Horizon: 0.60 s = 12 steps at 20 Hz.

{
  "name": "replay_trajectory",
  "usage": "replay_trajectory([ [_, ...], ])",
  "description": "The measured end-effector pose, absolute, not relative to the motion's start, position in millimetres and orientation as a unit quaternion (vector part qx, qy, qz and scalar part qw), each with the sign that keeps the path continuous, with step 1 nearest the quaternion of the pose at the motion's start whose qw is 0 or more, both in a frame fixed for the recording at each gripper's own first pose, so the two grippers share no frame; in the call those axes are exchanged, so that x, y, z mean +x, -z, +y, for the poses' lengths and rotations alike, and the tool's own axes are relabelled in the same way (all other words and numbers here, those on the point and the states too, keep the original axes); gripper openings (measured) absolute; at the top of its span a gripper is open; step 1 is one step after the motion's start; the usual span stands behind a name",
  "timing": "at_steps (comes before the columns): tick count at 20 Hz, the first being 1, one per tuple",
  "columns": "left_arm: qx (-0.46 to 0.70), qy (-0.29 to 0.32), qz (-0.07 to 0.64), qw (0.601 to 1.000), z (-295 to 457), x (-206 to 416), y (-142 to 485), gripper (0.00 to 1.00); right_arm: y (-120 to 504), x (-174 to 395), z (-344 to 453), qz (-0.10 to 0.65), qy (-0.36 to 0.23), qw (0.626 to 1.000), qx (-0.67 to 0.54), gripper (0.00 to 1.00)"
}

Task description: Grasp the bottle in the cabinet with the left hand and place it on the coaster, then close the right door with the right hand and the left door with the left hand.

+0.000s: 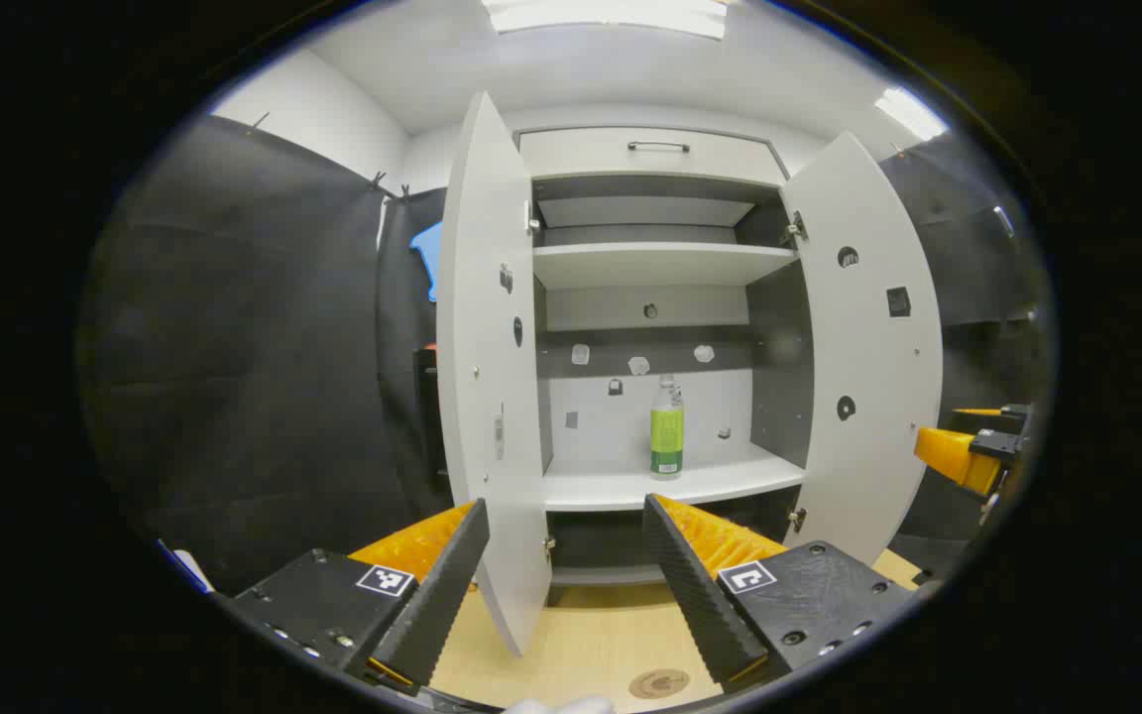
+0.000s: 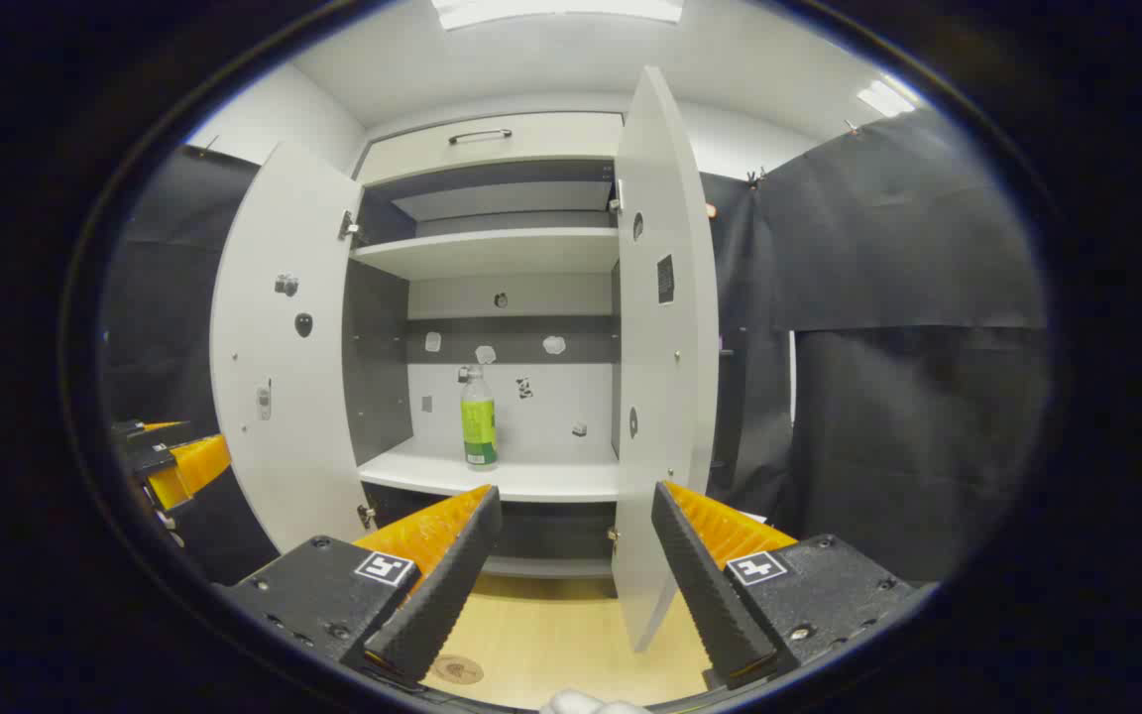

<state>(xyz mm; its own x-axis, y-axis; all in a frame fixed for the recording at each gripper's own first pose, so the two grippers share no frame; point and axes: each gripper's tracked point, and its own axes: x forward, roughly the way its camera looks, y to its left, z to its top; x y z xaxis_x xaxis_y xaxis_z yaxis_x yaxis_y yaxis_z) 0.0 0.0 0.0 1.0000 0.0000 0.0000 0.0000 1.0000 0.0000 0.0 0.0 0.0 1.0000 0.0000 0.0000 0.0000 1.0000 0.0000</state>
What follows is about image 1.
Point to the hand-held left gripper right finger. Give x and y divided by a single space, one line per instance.
700 595

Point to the clear bottle with green label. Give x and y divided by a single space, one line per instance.
667 441

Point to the white cabinet door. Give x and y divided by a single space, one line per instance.
868 397
487 397

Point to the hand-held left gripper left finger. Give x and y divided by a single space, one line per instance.
442 595

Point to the round brown coaster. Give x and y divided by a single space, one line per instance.
658 683

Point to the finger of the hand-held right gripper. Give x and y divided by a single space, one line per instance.
958 456
977 413

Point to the white and grey cabinet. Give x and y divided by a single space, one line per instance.
611 407

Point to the white cabinet shelf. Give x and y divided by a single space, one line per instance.
650 266
650 488

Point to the white cabinet drawer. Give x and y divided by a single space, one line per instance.
581 159

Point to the ceiling light panel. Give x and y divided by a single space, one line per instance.
611 15
913 114

